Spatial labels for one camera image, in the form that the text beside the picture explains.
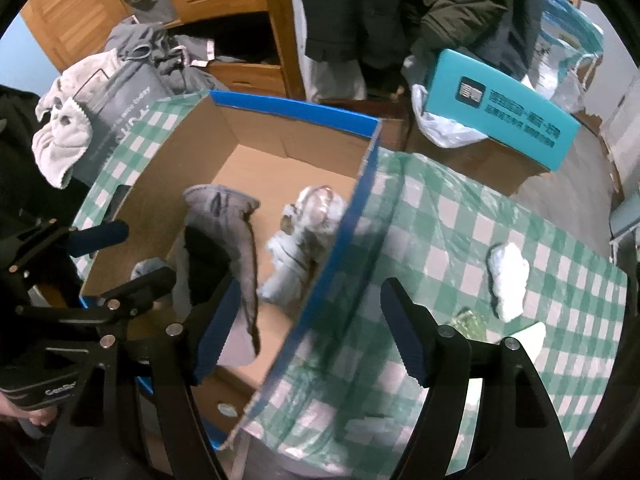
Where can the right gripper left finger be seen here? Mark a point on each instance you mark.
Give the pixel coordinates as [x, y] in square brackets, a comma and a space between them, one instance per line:
[100, 434]

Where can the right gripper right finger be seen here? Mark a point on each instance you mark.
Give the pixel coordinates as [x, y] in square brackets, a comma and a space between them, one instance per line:
[517, 433]

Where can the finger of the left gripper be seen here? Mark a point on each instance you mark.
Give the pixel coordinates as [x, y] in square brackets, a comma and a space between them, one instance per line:
[49, 240]
[121, 303]

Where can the light grey sock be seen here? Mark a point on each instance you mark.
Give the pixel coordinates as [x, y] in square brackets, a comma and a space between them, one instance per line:
[147, 266]

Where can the green sparkly scrub cloth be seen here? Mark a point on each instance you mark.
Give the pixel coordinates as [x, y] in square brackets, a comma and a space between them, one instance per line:
[469, 324]

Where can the grey fleece slipper sock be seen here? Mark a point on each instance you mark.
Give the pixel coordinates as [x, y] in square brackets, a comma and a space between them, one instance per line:
[217, 225]

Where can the white fluffy sock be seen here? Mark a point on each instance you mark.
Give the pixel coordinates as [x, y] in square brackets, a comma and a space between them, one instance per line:
[509, 272]

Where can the patterned white cloth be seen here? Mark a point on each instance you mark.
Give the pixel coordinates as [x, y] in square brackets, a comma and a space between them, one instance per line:
[307, 232]

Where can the person's left hand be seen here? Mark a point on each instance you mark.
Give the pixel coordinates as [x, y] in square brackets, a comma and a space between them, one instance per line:
[41, 417]

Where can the white towel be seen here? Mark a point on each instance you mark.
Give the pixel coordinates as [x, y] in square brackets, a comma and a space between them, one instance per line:
[61, 142]

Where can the grey paper shopping bag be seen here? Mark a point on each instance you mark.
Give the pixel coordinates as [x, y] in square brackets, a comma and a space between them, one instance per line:
[121, 102]

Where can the green checkered tablecloth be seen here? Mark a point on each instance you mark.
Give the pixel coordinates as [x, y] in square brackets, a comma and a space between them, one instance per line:
[350, 405]

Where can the blue cardboard box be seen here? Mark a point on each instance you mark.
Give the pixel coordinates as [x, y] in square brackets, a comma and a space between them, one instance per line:
[271, 188]

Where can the grey hoodie pile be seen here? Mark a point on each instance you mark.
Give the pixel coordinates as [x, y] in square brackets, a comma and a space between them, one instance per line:
[181, 61]

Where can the wooden louvered wardrobe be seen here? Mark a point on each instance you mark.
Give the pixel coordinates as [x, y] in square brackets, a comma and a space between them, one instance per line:
[260, 33]

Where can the teal shoe box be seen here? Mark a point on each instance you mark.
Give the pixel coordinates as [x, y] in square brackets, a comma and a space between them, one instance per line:
[478, 96]

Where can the dark grey hanging coat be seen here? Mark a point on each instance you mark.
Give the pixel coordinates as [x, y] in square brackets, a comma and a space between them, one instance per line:
[510, 45]

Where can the black hanging jacket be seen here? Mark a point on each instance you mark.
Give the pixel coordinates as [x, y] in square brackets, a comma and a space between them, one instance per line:
[378, 33]

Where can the blue white plastic bag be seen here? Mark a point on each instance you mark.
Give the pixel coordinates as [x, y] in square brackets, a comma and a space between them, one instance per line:
[567, 51]

